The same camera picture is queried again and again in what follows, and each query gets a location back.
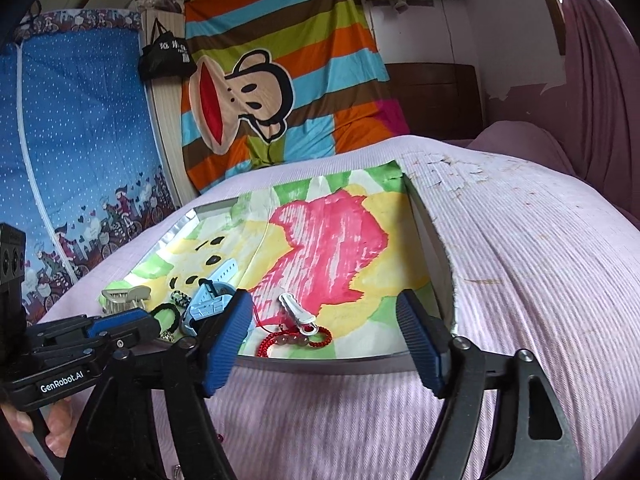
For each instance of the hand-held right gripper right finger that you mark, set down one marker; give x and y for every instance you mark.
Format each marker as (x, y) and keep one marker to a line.
(420, 340)

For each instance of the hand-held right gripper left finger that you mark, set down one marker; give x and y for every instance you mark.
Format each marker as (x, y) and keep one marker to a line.
(227, 340)

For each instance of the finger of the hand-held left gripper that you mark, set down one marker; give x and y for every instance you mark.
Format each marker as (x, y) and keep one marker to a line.
(135, 332)
(120, 320)

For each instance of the beige hair claw clip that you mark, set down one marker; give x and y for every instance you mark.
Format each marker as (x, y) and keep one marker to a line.
(125, 296)

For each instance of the light blue wrist watch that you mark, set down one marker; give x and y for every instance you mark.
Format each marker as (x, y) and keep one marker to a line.
(210, 302)

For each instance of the white hair clip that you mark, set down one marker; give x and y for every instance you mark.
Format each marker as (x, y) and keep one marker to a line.
(297, 310)

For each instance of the grey shallow box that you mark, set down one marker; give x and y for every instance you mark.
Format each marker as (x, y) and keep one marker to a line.
(325, 364)

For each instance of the person's left hand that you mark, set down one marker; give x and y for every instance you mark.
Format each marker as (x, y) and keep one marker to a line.
(60, 425)

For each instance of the colourful painted box liner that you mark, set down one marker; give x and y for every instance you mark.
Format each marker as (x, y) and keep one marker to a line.
(325, 240)

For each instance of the blue dotted fabric wardrobe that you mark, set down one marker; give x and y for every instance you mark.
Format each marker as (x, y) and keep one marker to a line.
(85, 135)

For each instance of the pink pillow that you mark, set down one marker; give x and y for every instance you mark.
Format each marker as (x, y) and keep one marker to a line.
(520, 147)

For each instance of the dark wooden headboard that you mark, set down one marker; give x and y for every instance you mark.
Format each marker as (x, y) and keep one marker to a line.
(435, 100)

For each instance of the black tote bag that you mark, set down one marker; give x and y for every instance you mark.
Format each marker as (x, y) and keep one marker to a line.
(167, 57)

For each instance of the pink curtain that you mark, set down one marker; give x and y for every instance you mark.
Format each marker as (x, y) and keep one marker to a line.
(600, 85)

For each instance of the pale bundle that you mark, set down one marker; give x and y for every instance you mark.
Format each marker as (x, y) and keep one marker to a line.
(155, 2)

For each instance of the striped monkey print cloth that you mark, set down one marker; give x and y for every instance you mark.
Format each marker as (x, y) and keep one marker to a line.
(310, 20)

